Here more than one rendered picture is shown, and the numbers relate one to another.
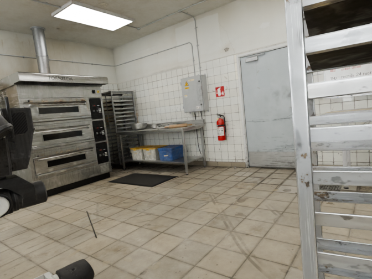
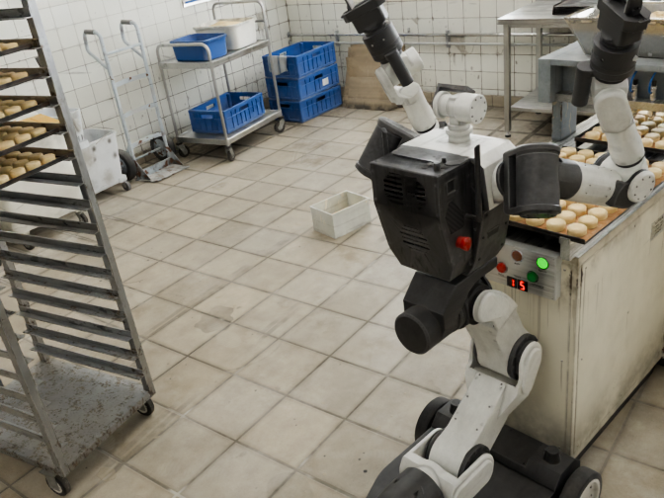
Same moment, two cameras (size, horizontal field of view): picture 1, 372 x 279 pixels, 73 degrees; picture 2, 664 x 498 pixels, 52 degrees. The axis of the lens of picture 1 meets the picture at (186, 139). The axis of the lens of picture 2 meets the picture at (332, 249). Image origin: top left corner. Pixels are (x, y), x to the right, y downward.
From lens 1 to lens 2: 2.86 m
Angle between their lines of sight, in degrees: 147
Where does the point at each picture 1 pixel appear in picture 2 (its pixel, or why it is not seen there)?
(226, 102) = not seen: outside the picture
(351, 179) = (71, 202)
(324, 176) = (79, 202)
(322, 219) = (89, 226)
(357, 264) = (85, 247)
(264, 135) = not seen: outside the picture
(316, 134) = (74, 178)
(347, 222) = (80, 225)
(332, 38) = (49, 125)
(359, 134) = (59, 178)
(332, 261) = (94, 249)
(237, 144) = not seen: outside the picture
